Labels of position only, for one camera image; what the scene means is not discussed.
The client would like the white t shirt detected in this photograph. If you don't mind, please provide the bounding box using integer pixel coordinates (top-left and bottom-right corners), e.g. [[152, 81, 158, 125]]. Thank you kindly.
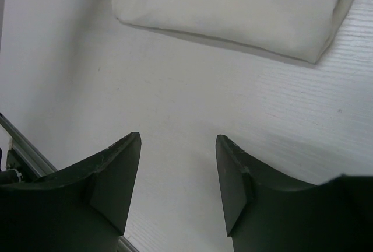
[[112, 0, 354, 63]]

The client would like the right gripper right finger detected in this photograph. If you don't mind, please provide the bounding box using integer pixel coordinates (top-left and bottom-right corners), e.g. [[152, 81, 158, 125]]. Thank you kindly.
[[216, 135, 372, 251]]

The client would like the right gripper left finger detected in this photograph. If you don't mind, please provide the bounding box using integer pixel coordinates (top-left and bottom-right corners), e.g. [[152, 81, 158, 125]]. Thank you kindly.
[[0, 131, 142, 252]]

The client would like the aluminium table rail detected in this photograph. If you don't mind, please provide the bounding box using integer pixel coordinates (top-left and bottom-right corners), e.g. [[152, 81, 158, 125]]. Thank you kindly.
[[0, 112, 140, 252]]

